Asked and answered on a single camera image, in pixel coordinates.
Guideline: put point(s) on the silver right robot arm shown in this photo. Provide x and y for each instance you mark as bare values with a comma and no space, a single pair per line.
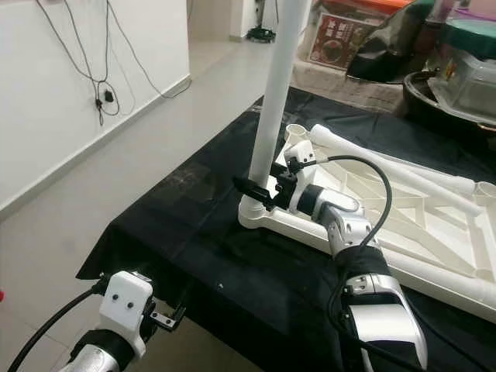
349,225

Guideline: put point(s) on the beige patterned bench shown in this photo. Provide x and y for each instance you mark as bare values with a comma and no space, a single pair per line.
349,87

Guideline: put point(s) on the white plastic children table top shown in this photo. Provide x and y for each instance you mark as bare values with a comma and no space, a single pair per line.
434,232

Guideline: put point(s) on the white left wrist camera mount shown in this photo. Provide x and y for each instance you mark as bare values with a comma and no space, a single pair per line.
124,298

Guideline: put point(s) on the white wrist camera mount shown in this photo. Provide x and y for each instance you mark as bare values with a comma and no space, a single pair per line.
298,151
124,298

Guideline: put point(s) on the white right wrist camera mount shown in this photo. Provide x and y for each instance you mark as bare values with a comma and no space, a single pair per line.
298,151

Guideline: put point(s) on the grey clear plastic container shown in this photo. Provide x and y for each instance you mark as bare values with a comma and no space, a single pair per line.
469,74

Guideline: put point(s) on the dark green round lid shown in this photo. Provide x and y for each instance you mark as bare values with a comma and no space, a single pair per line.
469,31

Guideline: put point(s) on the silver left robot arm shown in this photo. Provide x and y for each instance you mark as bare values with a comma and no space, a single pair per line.
105,360

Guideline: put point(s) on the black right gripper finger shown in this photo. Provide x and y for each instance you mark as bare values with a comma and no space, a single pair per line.
253,194

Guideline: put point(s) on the black power adapter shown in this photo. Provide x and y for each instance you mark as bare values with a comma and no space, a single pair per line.
107,97

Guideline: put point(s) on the orange-lidded clear storage box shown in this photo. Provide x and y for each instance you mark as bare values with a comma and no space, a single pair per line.
341,39

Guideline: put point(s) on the flat clear tape patch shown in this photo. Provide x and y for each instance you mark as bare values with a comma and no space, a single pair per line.
198,182

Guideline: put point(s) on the black tablecloth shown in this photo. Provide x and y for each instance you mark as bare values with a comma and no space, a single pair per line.
178,232

